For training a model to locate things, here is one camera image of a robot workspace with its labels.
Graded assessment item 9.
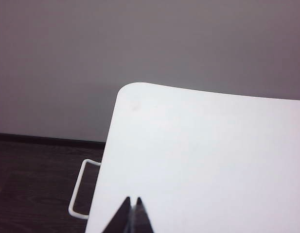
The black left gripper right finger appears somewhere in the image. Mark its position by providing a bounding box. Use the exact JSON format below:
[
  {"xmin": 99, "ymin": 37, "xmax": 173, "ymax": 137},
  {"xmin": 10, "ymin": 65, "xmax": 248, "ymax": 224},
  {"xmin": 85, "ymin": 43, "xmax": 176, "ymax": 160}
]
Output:
[{"xmin": 131, "ymin": 197, "xmax": 155, "ymax": 233}]

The white metal table leg frame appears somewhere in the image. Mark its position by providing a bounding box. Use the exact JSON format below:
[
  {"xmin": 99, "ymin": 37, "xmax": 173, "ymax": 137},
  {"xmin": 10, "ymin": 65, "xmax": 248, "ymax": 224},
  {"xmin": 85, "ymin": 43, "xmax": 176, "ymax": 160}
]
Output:
[{"xmin": 68, "ymin": 159, "xmax": 102, "ymax": 220}]

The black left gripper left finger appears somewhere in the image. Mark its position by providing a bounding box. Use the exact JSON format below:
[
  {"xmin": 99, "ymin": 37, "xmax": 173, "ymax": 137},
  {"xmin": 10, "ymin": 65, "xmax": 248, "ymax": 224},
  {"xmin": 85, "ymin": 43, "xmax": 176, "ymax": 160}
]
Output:
[{"xmin": 101, "ymin": 196, "xmax": 132, "ymax": 233}]

